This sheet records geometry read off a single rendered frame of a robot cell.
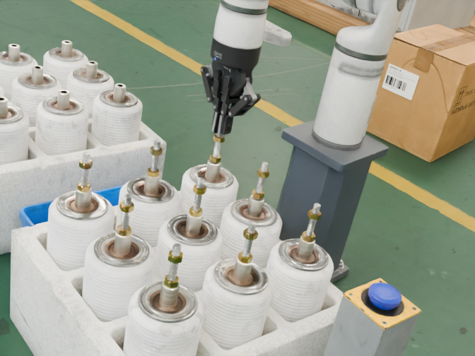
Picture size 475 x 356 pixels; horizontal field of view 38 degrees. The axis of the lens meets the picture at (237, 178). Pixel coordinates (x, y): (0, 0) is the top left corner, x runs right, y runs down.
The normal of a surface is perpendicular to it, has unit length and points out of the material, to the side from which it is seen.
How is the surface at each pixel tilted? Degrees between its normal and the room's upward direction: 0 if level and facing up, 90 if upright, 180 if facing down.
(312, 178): 90
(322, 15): 90
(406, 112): 89
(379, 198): 0
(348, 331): 90
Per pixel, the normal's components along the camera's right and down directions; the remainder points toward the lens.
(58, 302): -0.78, 0.18
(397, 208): 0.18, -0.85
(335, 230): 0.69, 0.47
